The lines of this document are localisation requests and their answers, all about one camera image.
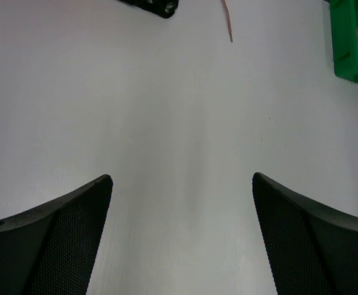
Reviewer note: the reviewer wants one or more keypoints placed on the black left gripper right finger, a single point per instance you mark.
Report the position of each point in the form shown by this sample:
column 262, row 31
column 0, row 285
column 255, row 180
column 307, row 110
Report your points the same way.
column 312, row 248

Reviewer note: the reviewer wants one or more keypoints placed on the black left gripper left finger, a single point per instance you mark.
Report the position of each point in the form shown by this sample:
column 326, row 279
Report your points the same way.
column 51, row 248

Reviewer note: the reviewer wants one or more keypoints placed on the green plastic bin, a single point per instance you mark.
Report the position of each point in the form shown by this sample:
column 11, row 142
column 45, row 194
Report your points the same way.
column 344, row 23

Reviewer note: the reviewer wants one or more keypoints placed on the black patterned folded garment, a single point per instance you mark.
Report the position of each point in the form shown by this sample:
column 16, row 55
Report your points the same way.
column 162, row 8

